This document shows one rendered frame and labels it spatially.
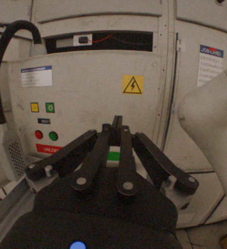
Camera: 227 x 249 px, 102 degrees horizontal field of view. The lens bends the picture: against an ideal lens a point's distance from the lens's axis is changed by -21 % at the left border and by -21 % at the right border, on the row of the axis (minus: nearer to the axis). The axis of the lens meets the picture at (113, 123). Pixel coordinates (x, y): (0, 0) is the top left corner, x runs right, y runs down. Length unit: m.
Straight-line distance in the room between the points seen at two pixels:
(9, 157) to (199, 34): 0.93
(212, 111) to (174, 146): 0.46
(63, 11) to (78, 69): 0.45
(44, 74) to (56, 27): 0.40
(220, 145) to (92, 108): 0.33
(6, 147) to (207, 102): 0.52
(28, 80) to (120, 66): 0.29
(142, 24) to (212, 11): 0.38
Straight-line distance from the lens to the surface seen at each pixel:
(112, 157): 0.39
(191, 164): 0.83
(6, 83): 0.70
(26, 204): 0.63
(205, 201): 1.23
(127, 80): 0.32
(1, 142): 0.42
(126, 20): 0.66
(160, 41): 0.64
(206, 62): 0.70
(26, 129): 0.48
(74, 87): 0.35
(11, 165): 0.45
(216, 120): 0.28
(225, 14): 0.88
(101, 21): 0.67
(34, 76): 0.42
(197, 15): 0.76
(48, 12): 0.78
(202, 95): 0.29
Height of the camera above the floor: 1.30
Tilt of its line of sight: 18 degrees down
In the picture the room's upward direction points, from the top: 2 degrees clockwise
